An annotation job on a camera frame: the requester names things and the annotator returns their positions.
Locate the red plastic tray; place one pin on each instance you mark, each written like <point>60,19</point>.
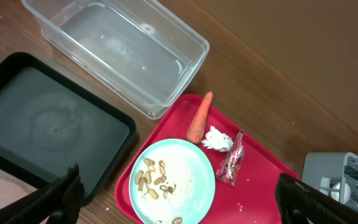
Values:
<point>250,200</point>

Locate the crumpled white tissue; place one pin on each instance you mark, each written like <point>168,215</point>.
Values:
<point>214,139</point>

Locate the orange carrot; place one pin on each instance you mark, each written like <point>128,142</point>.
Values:
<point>197,126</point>

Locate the light blue plate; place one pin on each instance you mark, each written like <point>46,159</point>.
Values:
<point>172,181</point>

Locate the clear plastic bin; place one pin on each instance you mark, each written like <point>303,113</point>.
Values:
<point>137,48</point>

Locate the red snack wrapper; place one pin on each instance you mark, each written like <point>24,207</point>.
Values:
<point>229,168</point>

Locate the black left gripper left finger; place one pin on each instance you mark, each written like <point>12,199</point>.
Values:
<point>59,202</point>

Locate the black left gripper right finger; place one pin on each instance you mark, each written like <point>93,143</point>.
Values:
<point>298,203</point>

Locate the grey dishwasher rack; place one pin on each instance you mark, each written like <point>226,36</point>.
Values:
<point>334,174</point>

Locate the black tray bin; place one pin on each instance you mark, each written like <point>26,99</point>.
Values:
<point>48,123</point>

